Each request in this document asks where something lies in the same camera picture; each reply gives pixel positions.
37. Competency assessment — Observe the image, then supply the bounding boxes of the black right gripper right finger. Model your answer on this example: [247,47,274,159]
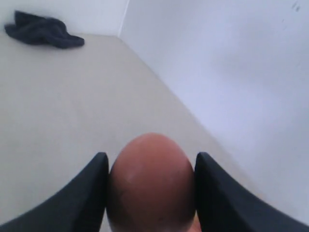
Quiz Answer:
[195,152,309,232]

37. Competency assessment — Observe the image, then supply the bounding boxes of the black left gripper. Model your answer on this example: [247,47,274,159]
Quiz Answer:
[4,11,85,48]

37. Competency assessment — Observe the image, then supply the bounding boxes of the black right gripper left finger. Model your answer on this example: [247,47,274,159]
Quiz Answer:
[0,152,109,232]

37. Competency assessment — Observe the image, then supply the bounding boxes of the brown egg large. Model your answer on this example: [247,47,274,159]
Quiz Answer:
[107,133,195,232]

